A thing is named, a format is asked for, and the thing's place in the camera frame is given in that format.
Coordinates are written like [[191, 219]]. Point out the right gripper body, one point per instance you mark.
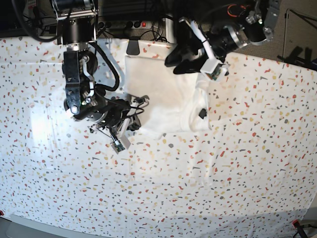
[[112, 113]]

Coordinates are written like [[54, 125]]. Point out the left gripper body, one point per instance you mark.
[[221, 40]]

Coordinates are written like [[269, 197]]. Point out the white printed T-shirt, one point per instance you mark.
[[177, 103]]

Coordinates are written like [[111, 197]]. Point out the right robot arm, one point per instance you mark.
[[77, 22]]

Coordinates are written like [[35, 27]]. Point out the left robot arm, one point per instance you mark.
[[256, 20]]

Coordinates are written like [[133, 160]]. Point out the black table clamp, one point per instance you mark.
[[133, 48]]

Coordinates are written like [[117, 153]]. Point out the black metal stand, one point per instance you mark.
[[300, 40]]

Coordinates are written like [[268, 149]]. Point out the white power strip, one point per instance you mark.
[[125, 24]]

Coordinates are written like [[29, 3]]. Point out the terrazzo pattern table cloth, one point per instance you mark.
[[250, 174]]

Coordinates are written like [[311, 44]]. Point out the red clamp right corner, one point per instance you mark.
[[296, 224]]

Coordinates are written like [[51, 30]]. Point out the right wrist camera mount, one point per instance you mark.
[[119, 140]]

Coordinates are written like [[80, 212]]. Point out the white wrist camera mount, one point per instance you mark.
[[213, 68]]

